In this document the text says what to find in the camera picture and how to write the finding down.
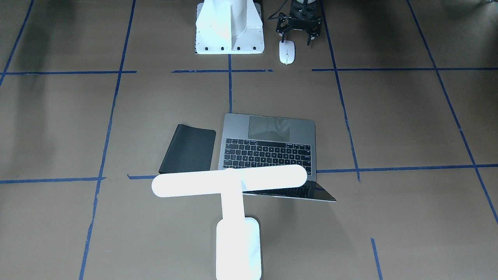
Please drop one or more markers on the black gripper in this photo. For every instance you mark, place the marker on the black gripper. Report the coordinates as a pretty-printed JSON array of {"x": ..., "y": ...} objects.
[{"x": 283, "y": 27}]

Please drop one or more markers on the white computer mouse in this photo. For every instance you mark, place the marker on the white computer mouse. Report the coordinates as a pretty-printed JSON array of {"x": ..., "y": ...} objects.
[{"x": 287, "y": 52}]

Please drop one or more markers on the grey laptop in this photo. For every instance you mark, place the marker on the grey laptop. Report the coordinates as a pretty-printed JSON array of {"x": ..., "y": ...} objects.
[{"x": 259, "y": 141}]

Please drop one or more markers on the black mouse pad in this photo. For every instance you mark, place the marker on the black mouse pad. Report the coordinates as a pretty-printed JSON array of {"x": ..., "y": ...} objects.
[{"x": 190, "y": 150}]

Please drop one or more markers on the white desk lamp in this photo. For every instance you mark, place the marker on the white desk lamp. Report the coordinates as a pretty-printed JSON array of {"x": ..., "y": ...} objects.
[{"x": 238, "y": 250}]

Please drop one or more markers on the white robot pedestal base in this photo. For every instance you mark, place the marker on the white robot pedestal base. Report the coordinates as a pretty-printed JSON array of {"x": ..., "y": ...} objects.
[{"x": 229, "y": 27}]

